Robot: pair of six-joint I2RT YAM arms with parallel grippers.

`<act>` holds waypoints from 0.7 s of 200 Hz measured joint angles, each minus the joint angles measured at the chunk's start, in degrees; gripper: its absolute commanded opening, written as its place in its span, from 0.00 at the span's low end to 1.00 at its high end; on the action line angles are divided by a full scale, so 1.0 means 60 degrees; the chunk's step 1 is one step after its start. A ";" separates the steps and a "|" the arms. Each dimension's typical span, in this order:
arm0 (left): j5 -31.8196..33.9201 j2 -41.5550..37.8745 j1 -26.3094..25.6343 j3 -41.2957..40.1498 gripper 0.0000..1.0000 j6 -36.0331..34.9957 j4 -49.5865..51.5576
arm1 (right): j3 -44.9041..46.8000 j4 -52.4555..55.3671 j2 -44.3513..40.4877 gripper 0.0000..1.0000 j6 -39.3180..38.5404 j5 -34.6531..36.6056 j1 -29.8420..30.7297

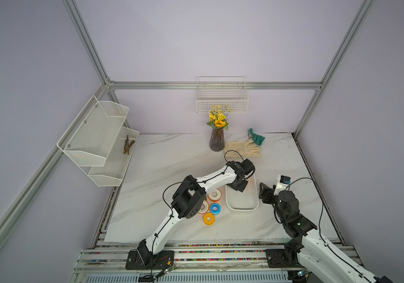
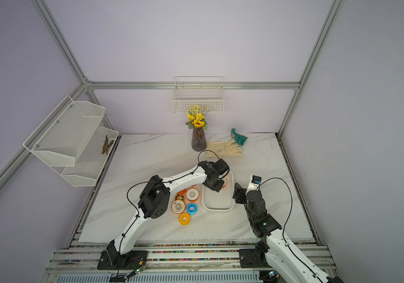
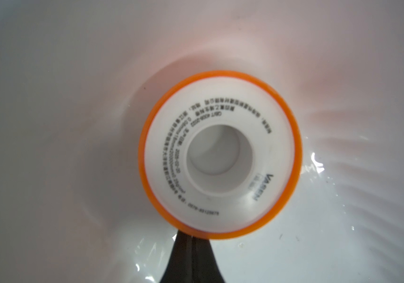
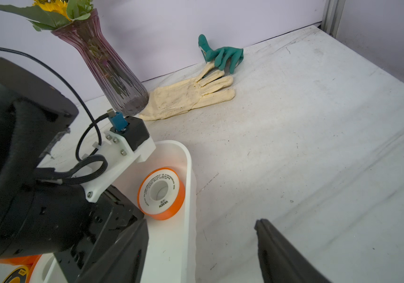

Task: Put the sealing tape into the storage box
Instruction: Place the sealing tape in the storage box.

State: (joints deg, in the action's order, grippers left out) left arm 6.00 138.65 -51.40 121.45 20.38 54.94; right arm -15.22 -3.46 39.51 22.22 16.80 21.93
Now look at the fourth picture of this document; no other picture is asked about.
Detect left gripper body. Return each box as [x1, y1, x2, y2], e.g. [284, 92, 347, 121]
[55, 186, 144, 283]

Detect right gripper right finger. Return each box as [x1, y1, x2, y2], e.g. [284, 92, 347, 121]
[255, 219, 329, 283]

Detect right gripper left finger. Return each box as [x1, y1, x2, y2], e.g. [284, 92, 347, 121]
[77, 219, 149, 283]

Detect orange sealing tape roll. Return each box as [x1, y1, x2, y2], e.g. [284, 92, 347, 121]
[29, 254, 65, 283]
[0, 255, 41, 266]
[137, 167, 185, 221]

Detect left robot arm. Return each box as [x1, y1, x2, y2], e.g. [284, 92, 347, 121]
[0, 57, 148, 283]

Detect white storage box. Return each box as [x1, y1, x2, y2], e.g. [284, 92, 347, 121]
[28, 140, 198, 283]

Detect small black yellow tape roll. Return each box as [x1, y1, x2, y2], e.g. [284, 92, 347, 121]
[3, 265, 30, 283]

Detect purple glass vase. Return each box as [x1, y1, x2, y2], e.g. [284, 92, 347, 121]
[52, 9, 149, 116]

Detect cream cotton glove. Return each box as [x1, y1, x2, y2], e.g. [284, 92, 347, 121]
[138, 62, 236, 121]

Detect yellow artificial flowers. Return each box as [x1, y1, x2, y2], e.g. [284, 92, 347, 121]
[0, 1, 95, 31]

